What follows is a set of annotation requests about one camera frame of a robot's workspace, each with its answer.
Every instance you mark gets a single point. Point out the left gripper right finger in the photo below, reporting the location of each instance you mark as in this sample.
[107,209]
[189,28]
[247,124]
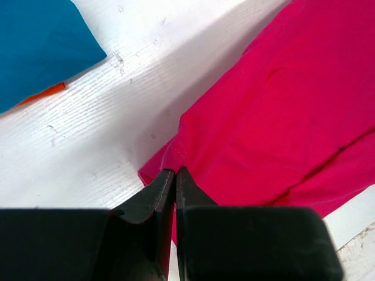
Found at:
[188,194]

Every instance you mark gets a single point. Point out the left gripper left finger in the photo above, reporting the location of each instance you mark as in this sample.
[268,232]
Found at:
[149,214]

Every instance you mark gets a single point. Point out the blue folded t shirt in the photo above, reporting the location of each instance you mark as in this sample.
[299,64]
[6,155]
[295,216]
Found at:
[43,44]

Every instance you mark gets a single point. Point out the magenta t shirt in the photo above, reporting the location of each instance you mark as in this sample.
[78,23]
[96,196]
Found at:
[292,122]

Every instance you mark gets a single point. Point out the orange folded t shirt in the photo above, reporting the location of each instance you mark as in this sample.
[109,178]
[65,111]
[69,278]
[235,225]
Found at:
[50,91]

